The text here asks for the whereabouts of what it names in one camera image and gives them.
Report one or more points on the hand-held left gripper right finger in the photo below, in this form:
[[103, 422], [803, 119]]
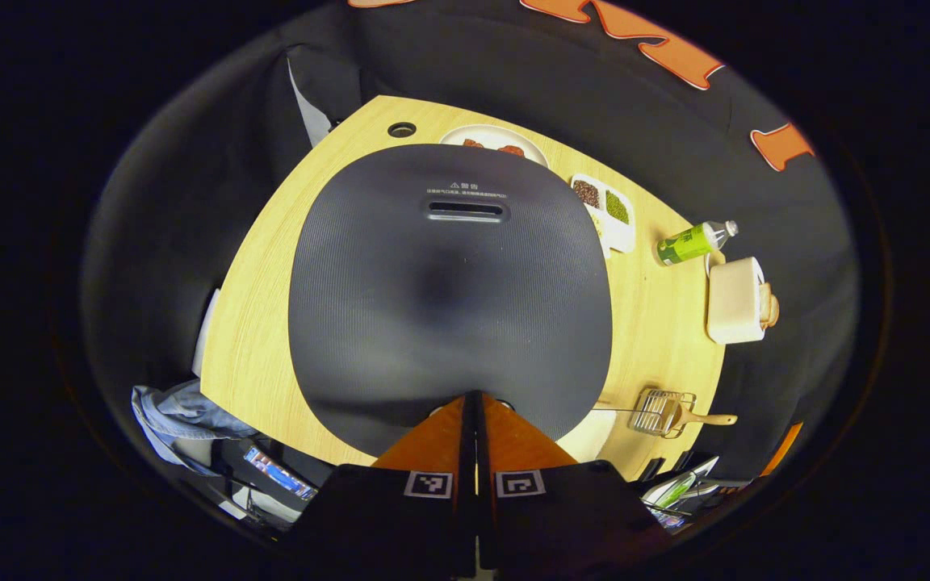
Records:
[[554, 524]]

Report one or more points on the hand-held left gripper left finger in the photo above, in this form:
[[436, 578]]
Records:
[[400, 524]]

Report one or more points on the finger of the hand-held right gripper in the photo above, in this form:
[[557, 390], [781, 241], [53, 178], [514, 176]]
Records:
[[781, 448]]

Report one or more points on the dark grey rice cooker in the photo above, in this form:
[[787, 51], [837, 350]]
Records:
[[449, 307]]

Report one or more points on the phone with lit screen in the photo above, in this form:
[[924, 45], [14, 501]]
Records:
[[279, 474]]

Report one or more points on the toast slice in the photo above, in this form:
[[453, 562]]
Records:
[[770, 307]]

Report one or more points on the cream toaster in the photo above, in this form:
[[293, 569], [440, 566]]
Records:
[[733, 303]]

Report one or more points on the green label drink bottle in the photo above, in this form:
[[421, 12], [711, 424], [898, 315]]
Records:
[[687, 244]]

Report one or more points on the blue denim garment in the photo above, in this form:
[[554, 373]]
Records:
[[182, 420]]

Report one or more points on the white divided bean dish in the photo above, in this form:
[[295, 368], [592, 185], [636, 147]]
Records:
[[612, 218]]

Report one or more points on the red meat piece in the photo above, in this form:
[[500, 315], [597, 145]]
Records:
[[512, 150], [473, 144]]

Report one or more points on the white round plate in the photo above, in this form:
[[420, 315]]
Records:
[[453, 135]]

